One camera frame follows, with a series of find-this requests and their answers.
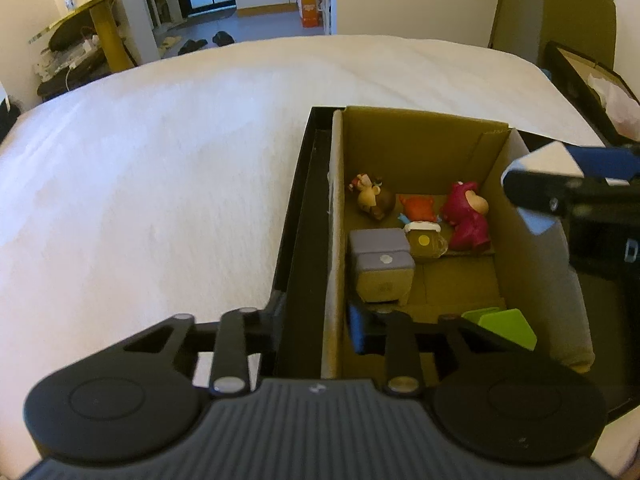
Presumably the black framed box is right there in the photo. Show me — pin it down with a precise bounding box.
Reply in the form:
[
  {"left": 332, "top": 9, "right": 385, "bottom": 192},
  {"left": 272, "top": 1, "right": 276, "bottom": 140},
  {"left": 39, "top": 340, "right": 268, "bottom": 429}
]
[{"left": 542, "top": 40, "right": 640, "bottom": 148}]

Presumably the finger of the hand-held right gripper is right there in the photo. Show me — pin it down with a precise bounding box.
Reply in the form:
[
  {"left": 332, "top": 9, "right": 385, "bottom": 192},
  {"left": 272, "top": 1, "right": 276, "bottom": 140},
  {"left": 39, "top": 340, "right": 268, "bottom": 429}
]
[
  {"left": 501, "top": 170, "right": 585, "bottom": 219},
  {"left": 565, "top": 144, "right": 640, "bottom": 181}
]

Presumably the orange figurine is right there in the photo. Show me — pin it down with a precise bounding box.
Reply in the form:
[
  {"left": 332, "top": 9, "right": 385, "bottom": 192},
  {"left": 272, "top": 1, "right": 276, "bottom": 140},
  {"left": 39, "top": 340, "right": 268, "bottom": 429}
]
[{"left": 398, "top": 195, "right": 437, "bottom": 223}]

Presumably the white power strip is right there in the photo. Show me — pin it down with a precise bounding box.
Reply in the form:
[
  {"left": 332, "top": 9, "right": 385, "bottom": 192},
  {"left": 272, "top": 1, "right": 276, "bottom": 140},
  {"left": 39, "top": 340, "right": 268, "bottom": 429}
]
[{"left": 35, "top": 35, "right": 101, "bottom": 78}]

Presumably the brown figurine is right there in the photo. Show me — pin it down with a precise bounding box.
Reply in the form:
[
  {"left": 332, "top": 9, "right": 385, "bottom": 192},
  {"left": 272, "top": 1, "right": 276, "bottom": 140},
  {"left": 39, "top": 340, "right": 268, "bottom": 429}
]
[{"left": 349, "top": 174, "right": 397, "bottom": 221}]

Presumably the grey and beige cube toy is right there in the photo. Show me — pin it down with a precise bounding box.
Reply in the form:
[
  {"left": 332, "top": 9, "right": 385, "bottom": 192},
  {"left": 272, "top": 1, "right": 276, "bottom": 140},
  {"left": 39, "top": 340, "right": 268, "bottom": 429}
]
[{"left": 348, "top": 228, "right": 416, "bottom": 307}]

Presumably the black and white clothing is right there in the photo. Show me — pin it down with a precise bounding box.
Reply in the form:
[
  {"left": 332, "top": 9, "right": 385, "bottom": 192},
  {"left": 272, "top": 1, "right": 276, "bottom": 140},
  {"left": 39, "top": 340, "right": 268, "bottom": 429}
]
[{"left": 0, "top": 85, "right": 21, "bottom": 141}]

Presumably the large cardboard carton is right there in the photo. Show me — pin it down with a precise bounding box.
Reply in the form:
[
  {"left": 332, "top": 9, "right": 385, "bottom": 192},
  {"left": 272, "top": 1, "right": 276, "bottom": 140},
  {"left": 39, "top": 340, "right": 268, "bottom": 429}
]
[{"left": 487, "top": 0, "right": 617, "bottom": 68}]

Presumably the black tray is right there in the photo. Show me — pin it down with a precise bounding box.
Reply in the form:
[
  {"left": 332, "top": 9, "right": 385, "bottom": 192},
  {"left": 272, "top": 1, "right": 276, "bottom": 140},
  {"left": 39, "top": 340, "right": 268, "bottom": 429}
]
[{"left": 270, "top": 106, "right": 640, "bottom": 416}]

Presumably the round gold table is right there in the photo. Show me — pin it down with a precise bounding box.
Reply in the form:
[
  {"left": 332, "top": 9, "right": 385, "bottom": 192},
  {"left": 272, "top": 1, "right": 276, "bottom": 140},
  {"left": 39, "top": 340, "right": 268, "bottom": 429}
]
[{"left": 27, "top": 0, "right": 177, "bottom": 72}]

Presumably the orange cardboard box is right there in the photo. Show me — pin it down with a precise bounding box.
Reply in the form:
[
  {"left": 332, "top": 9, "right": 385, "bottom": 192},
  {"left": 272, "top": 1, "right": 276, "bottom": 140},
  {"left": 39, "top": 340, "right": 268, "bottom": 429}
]
[{"left": 296, "top": 0, "right": 322, "bottom": 28}]

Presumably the white charger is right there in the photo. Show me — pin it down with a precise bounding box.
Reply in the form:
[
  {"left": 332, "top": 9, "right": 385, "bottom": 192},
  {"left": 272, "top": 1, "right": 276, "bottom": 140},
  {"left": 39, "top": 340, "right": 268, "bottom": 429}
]
[{"left": 501, "top": 141, "right": 585, "bottom": 236}]

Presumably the dark bag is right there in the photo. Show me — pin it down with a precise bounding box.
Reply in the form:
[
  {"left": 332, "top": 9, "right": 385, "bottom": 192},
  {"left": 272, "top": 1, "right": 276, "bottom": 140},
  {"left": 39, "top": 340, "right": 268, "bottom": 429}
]
[{"left": 37, "top": 57, "right": 108, "bottom": 101}]

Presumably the white crumpled plastic bag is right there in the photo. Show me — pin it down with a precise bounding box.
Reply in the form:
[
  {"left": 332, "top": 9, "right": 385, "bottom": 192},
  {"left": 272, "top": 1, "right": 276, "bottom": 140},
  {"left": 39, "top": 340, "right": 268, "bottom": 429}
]
[{"left": 587, "top": 72, "right": 640, "bottom": 136}]

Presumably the clear jar figurine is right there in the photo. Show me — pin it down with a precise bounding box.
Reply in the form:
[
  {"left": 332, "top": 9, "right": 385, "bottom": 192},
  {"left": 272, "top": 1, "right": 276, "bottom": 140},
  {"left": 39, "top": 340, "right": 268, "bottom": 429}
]
[{"left": 398, "top": 214, "right": 449, "bottom": 261}]

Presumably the pink bear toy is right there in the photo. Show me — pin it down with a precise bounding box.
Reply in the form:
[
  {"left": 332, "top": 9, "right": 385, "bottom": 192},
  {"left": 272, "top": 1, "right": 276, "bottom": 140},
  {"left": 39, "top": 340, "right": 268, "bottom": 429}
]
[{"left": 440, "top": 181, "right": 491, "bottom": 252}]

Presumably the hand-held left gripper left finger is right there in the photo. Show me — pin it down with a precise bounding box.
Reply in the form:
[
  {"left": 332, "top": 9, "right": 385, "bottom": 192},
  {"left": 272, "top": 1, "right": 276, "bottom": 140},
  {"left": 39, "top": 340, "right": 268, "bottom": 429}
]
[{"left": 122, "top": 291, "right": 290, "bottom": 395}]

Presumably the green house block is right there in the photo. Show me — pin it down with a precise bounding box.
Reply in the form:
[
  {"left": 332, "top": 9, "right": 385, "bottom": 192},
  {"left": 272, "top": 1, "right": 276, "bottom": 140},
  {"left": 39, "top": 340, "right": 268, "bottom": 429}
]
[{"left": 461, "top": 307, "right": 538, "bottom": 351}]

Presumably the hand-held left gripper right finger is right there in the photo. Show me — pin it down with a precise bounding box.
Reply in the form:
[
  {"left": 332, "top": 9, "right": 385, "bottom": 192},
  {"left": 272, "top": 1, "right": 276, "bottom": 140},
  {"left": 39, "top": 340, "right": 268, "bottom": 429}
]
[{"left": 348, "top": 302, "right": 531, "bottom": 394}]

